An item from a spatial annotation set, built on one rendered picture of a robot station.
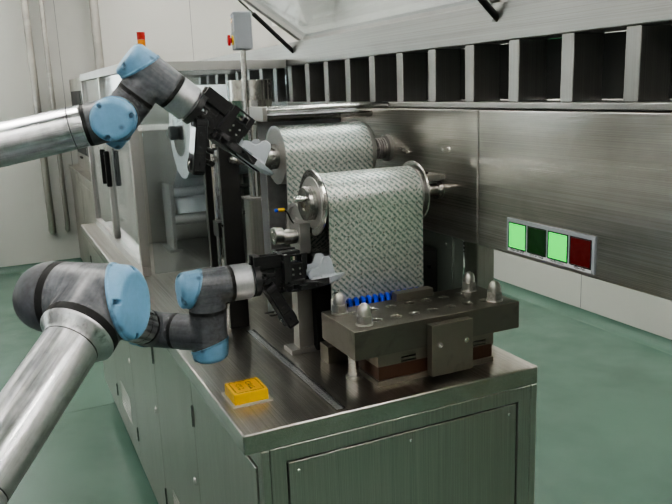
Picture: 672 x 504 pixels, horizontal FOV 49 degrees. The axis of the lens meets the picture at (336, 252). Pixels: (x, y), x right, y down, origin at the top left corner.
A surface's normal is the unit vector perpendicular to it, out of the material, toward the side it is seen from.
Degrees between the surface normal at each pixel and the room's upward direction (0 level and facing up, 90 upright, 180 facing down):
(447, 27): 90
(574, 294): 90
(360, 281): 90
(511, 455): 90
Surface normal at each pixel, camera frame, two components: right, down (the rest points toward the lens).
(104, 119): 0.22, 0.21
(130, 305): 0.98, -0.06
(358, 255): 0.43, 0.18
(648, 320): -0.91, 0.12
